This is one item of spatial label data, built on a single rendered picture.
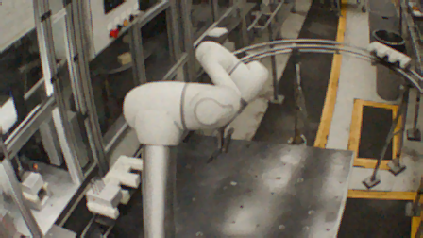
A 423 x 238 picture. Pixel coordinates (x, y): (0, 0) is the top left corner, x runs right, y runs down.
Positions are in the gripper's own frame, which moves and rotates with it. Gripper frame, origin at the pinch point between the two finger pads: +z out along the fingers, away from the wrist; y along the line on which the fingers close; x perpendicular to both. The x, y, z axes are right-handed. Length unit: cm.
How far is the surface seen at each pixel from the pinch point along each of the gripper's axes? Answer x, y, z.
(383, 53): -107, -14, -117
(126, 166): 7.7, 16.4, 24.7
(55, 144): 31, 40, 39
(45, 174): 29, 38, 55
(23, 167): 52, 32, 52
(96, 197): 29.7, 5.5, 38.0
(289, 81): -225, 84, -68
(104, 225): 23, -1, 47
